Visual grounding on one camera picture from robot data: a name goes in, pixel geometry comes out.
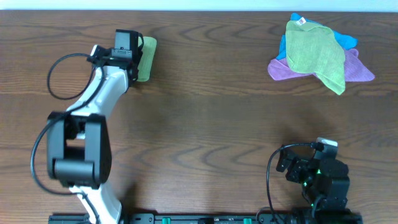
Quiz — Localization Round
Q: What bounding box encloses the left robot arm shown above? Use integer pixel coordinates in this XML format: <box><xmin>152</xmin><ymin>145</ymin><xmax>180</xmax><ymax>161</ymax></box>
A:
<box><xmin>44</xmin><ymin>29</ymin><xmax>157</xmax><ymax>223</ymax></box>

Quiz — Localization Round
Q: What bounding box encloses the blue microfiber cloth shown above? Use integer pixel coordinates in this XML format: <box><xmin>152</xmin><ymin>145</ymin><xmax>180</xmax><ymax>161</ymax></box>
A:
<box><xmin>276</xmin><ymin>12</ymin><xmax>358</xmax><ymax>62</ymax></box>

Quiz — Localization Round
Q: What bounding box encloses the purple microfiber cloth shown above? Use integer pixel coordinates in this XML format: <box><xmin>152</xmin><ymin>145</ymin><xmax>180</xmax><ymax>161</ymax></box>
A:
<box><xmin>267</xmin><ymin>49</ymin><xmax>375</xmax><ymax>82</ymax></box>

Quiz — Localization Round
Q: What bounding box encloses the olive green microfiber cloth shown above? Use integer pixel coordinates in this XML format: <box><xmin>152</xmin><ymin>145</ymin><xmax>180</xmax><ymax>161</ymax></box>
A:
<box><xmin>285</xmin><ymin>20</ymin><xmax>346</xmax><ymax>95</ymax></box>

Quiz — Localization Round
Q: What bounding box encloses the black right camera cable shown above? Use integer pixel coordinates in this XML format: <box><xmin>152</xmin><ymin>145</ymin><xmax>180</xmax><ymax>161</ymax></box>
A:
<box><xmin>256</xmin><ymin>141</ymin><xmax>321</xmax><ymax>223</ymax></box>

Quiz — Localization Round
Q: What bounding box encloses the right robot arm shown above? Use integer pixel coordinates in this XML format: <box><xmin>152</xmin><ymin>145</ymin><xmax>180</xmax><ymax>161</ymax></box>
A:
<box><xmin>276</xmin><ymin>138</ymin><xmax>363</xmax><ymax>224</ymax></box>

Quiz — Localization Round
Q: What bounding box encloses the light green microfiber cloth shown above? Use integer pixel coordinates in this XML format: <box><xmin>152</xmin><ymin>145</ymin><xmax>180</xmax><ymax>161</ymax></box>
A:
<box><xmin>137</xmin><ymin>36</ymin><xmax>157</xmax><ymax>82</ymax></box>

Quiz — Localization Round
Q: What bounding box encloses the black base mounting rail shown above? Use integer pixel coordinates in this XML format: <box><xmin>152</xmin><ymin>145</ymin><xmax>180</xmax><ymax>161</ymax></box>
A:
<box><xmin>48</xmin><ymin>212</ymin><xmax>364</xmax><ymax>224</ymax></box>

